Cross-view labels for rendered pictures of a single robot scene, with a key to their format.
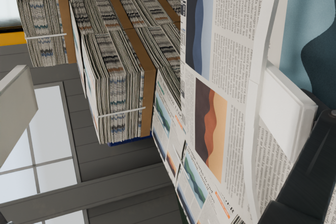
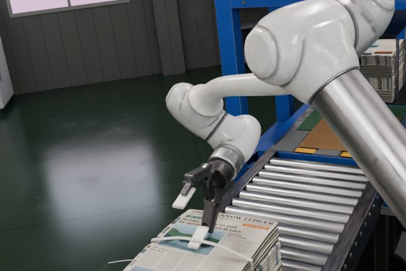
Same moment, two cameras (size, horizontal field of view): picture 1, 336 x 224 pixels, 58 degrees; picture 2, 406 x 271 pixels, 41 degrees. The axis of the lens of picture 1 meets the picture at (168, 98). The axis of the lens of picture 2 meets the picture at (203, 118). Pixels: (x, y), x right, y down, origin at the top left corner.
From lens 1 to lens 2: 1.49 m
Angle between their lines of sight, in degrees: 142
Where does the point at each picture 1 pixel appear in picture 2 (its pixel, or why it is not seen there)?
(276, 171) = (220, 255)
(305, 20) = (184, 246)
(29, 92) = (179, 206)
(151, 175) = not seen: outside the picture
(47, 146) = not seen: outside the picture
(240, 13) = (173, 261)
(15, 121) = (185, 198)
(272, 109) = (199, 234)
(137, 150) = not seen: outside the picture
